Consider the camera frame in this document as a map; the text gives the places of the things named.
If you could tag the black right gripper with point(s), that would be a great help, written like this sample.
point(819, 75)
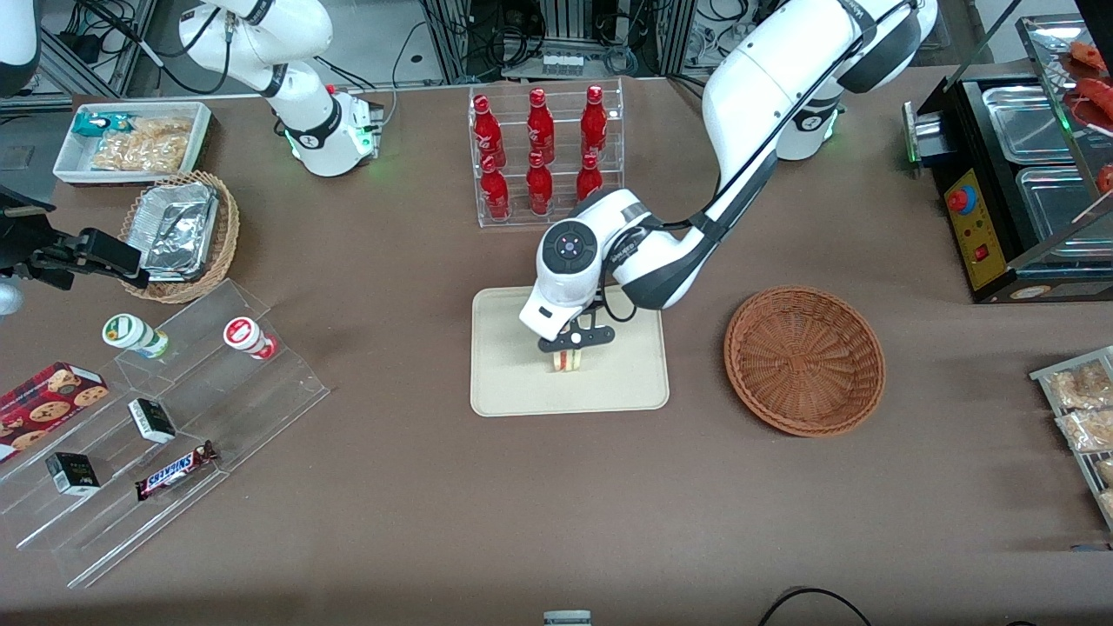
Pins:
point(24, 240)

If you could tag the triangle sandwich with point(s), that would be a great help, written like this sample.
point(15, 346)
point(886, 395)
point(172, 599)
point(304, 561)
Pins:
point(566, 361)

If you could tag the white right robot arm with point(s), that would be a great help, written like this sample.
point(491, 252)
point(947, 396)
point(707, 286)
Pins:
point(306, 113)

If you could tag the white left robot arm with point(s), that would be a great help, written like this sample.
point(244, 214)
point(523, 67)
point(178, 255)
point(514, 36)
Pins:
point(756, 87)

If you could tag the beige plastic tray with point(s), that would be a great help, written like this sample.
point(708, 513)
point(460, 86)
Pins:
point(513, 382)

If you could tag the light wicker basket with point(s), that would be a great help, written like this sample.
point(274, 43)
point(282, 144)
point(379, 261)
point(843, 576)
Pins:
point(228, 235)

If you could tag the brown wicker basket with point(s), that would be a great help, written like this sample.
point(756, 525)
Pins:
point(804, 361)

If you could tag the tray of packaged snacks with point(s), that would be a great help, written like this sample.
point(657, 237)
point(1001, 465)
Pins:
point(1048, 369)

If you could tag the silver foil container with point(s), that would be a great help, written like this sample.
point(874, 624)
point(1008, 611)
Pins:
point(178, 243)
point(169, 193)

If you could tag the green lid yogurt cup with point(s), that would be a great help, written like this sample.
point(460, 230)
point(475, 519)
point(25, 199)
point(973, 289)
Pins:
point(130, 333)

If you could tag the white rectangular bin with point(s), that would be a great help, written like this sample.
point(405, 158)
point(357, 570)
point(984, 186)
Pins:
point(74, 165)

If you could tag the clear bag of chips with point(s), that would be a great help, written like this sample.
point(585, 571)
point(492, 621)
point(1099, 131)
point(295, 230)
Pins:
point(143, 148)

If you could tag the teal snack packet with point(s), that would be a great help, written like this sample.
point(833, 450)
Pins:
point(96, 123)

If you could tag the clear acrylic bottle rack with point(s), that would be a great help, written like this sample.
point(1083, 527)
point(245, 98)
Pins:
point(565, 222)

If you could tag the red lid yogurt cup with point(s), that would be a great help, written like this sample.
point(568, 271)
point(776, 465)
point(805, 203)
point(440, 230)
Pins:
point(243, 335)

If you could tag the red cookie box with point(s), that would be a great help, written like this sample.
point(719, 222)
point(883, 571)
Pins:
point(48, 400)

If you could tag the red cola bottle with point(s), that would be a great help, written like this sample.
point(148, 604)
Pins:
point(539, 187)
point(589, 178)
point(594, 126)
point(487, 130)
point(495, 193)
point(540, 130)

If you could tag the small black box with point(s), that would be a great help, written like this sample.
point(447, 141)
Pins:
point(152, 420)
point(72, 474)

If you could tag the clear acrylic stepped shelf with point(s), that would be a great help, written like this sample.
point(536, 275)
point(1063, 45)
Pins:
point(261, 409)

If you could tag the brown Snickers bar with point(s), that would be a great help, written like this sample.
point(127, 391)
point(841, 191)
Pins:
point(174, 470)

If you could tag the grey box at table edge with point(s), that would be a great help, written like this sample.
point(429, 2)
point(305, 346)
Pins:
point(567, 618)

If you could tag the grey power strip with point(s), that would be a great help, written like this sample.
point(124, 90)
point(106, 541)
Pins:
point(563, 63)

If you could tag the black food warmer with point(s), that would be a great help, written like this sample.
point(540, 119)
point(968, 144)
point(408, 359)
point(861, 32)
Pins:
point(974, 226)

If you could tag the steel warmer pan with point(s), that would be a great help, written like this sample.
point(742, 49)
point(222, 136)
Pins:
point(1056, 209)
point(1026, 122)

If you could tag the clear bag of pastry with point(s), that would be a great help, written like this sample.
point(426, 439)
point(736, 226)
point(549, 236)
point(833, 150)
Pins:
point(1078, 387)
point(1105, 471)
point(1108, 504)
point(1087, 430)

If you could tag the red cooked food piece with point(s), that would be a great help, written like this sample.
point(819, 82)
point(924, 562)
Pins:
point(1106, 178)
point(1097, 100)
point(1091, 54)

